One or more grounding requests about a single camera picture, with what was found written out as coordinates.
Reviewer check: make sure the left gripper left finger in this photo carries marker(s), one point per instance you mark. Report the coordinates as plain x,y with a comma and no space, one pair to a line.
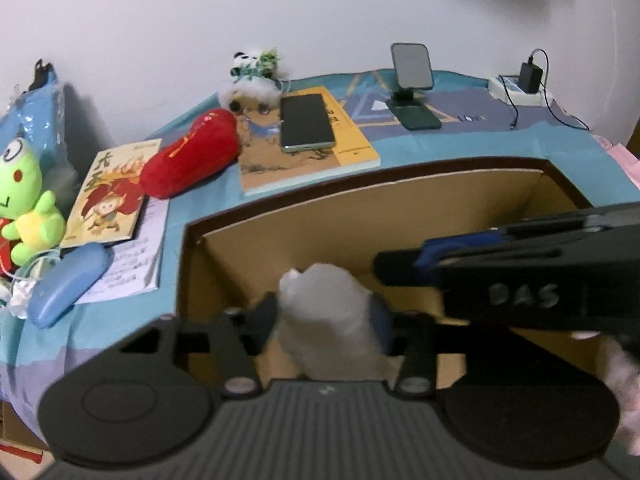
220,352

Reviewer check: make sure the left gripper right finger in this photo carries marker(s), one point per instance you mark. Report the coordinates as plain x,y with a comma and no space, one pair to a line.
417,338

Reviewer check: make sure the white towel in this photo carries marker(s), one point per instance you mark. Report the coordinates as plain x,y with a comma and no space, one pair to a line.
324,326

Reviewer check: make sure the right hand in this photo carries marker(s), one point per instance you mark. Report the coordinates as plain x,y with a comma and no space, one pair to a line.
619,370

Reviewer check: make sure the brown cardboard box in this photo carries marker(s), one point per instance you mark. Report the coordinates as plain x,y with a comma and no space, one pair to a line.
232,259

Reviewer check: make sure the white paper sheet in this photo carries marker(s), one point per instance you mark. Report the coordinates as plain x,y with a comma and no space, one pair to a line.
135,265

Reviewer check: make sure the cartoon monkey book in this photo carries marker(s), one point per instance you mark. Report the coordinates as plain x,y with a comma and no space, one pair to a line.
108,205

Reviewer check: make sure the blue glasses case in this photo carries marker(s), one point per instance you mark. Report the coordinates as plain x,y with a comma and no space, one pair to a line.
66,282

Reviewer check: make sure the red plush pillow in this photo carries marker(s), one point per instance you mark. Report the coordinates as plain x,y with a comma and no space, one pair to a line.
210,146

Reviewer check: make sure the white power strip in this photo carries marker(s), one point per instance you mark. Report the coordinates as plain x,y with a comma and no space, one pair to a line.
506,90

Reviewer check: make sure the black smartphone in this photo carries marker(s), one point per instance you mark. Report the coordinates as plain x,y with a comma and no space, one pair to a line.
305,124

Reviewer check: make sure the blue patterned tablecloth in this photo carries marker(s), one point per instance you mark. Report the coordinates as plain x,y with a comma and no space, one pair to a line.
474,124

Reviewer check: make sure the green frog plush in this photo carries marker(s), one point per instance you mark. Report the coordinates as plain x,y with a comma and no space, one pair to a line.
33,222

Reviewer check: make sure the small panda plush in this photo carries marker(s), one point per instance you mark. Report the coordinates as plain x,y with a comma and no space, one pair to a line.
256,83

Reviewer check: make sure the phone stand with mirror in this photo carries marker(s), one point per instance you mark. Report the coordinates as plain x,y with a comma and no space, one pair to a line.
413,71

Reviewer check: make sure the blue plastic bag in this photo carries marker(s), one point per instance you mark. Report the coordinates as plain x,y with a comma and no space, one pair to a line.
38,116

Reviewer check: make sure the black charger with cable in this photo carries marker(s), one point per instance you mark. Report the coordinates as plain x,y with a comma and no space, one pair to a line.
532,78

